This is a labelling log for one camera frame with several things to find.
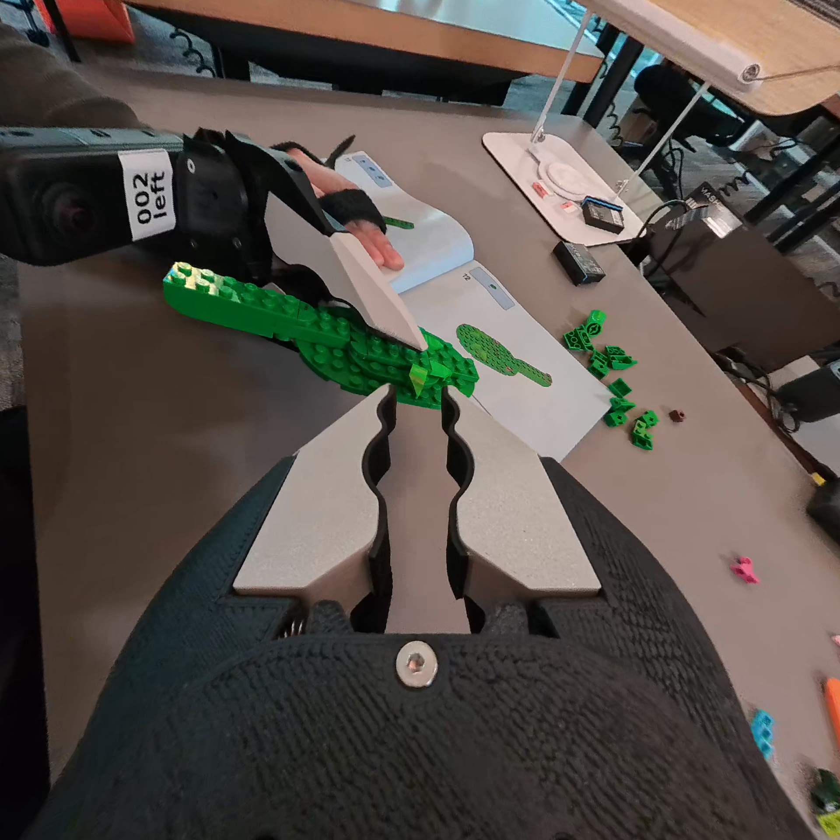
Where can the grey desk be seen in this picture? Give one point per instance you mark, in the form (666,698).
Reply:
(164,492)

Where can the magenta small brick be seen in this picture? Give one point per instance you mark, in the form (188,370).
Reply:
(745,569)

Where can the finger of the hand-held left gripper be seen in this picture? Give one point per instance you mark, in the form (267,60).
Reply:
(308,243)

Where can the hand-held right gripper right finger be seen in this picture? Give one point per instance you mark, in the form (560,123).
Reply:
(525,525)

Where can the black box blue edge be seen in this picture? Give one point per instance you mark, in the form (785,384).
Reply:
(577,262)

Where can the orange brick separator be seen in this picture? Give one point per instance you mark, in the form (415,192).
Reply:
(832,705)

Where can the dark brown box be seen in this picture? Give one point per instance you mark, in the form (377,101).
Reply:
(741,289)

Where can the pile of colourful bricks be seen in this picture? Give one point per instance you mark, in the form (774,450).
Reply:
(762,732)

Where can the orange object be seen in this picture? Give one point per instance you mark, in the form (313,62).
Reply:
(88,16)

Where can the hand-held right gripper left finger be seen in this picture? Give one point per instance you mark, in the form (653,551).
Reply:
(308,525)

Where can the cluster of small green bricks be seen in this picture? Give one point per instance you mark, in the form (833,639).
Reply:
(610,374)

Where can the white instruction booklet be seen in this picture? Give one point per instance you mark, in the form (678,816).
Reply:
(512,380)

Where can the person's left forearm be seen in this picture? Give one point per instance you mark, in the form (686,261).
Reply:
(52,85)

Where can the person's left hand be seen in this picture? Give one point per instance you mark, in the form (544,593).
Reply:
(380,253)

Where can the large tan wooden board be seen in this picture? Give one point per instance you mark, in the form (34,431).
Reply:
(754,46)

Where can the green brick leaf build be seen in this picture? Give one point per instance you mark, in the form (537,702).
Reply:
(262,308)

